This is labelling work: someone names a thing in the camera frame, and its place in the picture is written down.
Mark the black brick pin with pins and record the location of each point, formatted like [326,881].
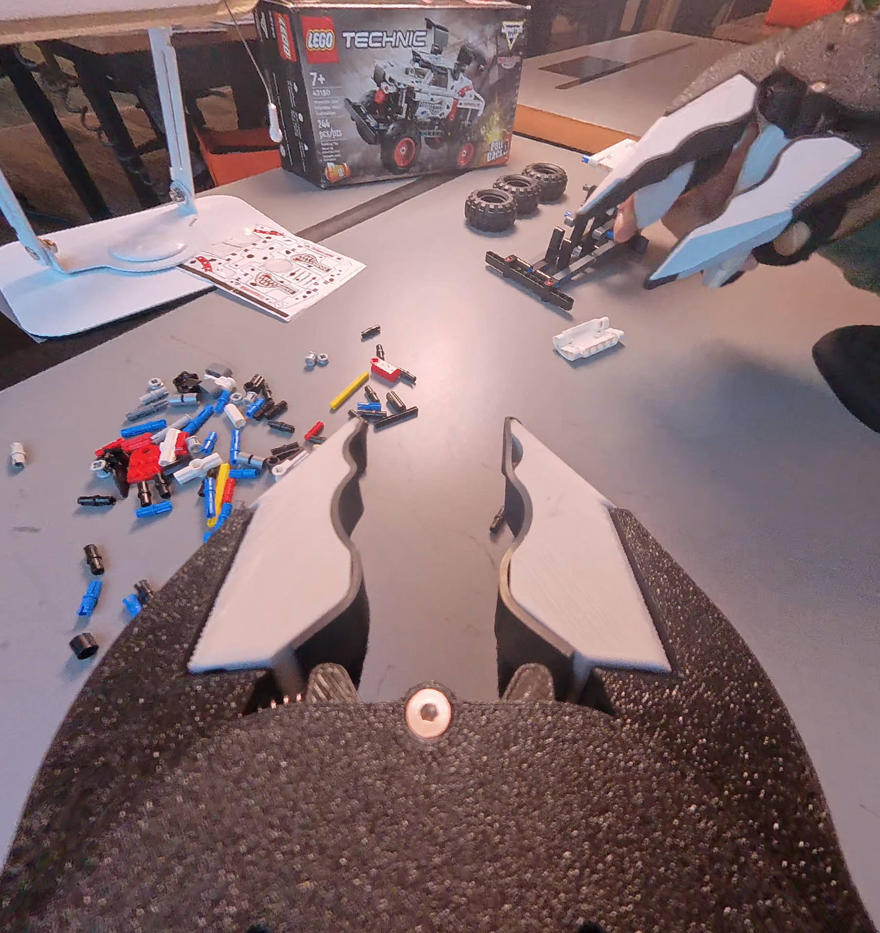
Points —
[496,517]

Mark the toy sticker sheet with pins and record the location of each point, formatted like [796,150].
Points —
[279,270]

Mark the black toy tyre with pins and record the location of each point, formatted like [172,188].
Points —
[487,211]
[520,191]
[549,178]

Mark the grey desk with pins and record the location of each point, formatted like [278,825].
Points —
[265,197]
[702,474]

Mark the person's right hand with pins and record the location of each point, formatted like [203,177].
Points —
[713,189]

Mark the person's right forearm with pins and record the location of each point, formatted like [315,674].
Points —
[870,270]

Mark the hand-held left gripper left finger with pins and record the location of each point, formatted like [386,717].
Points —
[279,576]

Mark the orange storage box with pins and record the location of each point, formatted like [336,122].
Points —
[236,160]

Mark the pile of small brick pieces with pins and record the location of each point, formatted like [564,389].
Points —
[144,459]

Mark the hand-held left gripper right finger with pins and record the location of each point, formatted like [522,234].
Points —
[585,583]

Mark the white brick panel piece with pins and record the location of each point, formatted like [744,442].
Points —
[585,341]

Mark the toy set cardboard box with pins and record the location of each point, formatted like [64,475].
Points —
[338,124]

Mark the orange plastic crate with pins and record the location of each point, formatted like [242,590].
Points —
[804,11]

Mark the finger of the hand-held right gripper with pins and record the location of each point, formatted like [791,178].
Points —
[789,182]
[702,113]

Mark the white toy brick truck model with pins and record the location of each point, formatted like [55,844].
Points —
[527,273]

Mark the white book stand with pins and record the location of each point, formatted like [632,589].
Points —
[119,291]

